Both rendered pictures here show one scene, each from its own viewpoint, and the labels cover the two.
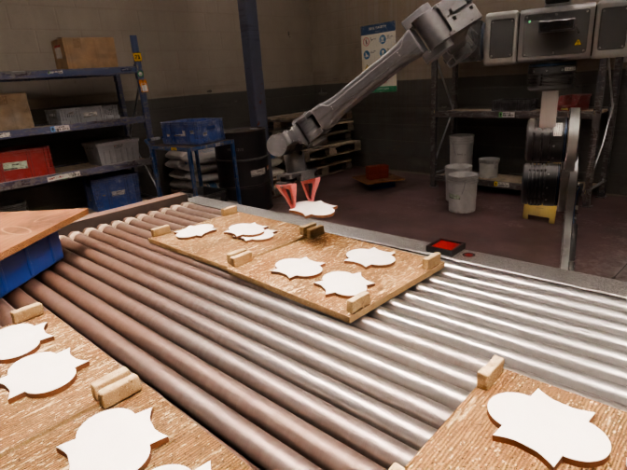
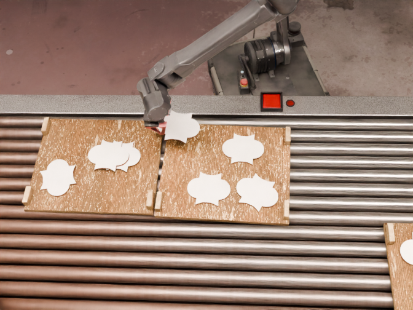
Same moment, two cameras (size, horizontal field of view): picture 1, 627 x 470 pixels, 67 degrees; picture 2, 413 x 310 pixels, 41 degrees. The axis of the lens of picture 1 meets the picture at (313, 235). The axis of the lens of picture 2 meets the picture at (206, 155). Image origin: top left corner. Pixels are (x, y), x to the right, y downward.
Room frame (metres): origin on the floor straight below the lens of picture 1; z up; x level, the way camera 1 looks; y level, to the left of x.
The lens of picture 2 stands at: (0.40, 0.52, 2.45)
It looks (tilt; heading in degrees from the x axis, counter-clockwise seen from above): 58 degrees down; 324
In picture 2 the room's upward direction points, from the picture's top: 6 degrees counter-clockwise
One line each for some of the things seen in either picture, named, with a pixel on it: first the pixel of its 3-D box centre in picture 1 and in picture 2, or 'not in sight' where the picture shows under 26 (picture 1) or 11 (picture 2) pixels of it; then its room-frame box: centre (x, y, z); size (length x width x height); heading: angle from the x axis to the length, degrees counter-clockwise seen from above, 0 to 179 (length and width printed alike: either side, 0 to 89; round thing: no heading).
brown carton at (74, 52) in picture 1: (85, 54); not in sight; (5.17, 2.17, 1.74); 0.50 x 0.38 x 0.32; 133
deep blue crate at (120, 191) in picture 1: (112, 190); not in sight; (5.20, 2.20, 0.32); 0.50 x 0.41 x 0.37; 129
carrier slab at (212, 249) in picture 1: (233, 236); (97, 164); (1.39, 0.25, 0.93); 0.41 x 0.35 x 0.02; 45
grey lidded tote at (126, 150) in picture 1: (112, 150); not in sight; (5.22, 2.12, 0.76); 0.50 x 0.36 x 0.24; 139
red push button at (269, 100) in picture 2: (445, 247); (271, 101); (1.18, -0.35, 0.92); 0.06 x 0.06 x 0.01; 46
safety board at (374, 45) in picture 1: (378, 59); not in sight; (6.98, -1.07, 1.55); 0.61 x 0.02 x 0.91; 43
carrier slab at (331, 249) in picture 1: (333, 268); (225, 171); (1.08, -0.04, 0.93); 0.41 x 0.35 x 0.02; 43
